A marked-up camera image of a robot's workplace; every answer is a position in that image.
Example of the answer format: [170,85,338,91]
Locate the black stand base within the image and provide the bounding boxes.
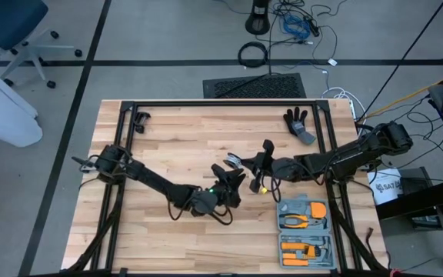
[244,0,271,36]

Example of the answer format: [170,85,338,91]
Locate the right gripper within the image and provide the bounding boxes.
[240,138,290,193]

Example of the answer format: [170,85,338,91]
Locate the white trash bin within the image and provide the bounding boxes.
[0,53,44,149]

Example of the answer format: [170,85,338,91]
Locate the black power strip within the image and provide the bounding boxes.
[305,17,321,38]

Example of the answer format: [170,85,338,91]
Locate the white cable bundle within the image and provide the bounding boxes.
[321,87,361,120]

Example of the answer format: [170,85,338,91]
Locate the orange tape measure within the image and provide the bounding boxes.
[310,202,328,220]

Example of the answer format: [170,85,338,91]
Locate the blue office chair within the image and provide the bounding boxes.
[0,0,84,89]

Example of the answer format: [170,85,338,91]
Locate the coiled black cable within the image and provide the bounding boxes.
[237,41,269,69]

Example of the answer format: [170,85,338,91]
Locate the black clamp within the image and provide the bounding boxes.
[133,111,152,135]

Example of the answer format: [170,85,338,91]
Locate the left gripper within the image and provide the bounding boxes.
[211,163,247,211]

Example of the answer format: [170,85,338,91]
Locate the grey tool case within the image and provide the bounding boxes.
[276,194,338,270]

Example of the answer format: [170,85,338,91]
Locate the yellow floor cable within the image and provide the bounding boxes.
[365,67,443,118]

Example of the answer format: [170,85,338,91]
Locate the orange handled pliers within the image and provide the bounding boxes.
[278,214,325,230]

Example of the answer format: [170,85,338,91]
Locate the thin black pole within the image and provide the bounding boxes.
[355,0,443,124]

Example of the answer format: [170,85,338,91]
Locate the black side table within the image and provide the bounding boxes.
[375,82,443,270]

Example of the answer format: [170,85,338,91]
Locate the black floor mat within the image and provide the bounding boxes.
[202,72,308,99]

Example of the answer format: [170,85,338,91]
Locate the blue cable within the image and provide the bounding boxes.
[281,14,311,40]

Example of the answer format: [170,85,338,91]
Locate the black grey work glove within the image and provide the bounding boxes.
[282,107,318,146]

